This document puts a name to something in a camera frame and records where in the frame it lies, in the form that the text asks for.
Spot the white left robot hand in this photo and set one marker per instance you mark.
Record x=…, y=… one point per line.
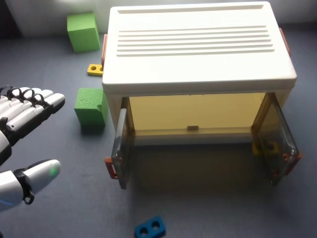
x=29, y=109

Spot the large white ribbed box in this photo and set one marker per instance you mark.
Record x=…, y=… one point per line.
x=193, y=62

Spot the green foam cube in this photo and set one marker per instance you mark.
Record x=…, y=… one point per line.
x=89, y=109

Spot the yellow two-hole block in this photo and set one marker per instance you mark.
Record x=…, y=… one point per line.
x=258, y=148
x=94, y=70

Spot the large green smooth block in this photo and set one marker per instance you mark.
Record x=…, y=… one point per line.
x=83, y=34

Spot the grey table cloth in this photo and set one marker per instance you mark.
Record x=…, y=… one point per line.
x=74, y=213

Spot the blue two-hole block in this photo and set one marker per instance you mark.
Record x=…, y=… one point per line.
x=149, y=227

